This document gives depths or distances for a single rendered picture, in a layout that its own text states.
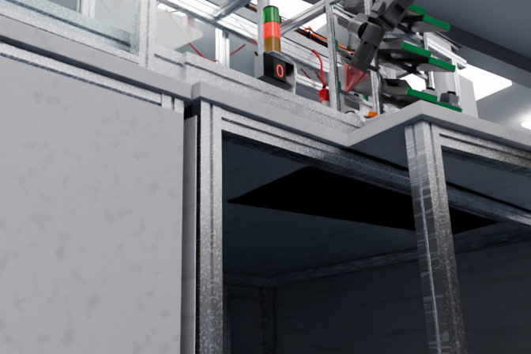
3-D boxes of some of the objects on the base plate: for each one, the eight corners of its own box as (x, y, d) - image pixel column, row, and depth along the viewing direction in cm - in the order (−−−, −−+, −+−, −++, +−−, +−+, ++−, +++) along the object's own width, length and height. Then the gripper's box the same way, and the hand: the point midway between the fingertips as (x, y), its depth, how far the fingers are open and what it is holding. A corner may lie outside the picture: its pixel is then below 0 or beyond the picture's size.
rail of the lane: (446, 186, 176) (442, 149, 180) (186, 99, 118) (186, 47, 121) (429, 191, 180) (425, 154, 183) (168, 108, 121) (169, 57, 125)
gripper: (367, 40, 179) (342, 91, 182) (389, 51, 186) (364, 99, 189) (351, 33, 184) (327, 83, 187) (373, 44, 191) (350, 92, 194)
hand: (347, 88), depth 188 cm, fingers closed
